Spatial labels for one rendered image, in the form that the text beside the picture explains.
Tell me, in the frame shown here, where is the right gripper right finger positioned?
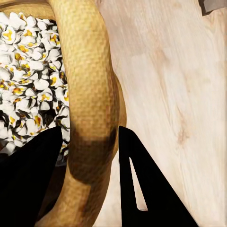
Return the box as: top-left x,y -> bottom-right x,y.
118,126 -> 199,227

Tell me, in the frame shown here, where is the popcorn bag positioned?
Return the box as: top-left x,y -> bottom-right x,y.
0,0 -> 127,227

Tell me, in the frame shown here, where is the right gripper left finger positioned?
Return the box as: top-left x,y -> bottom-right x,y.
0,125 -> 63,227

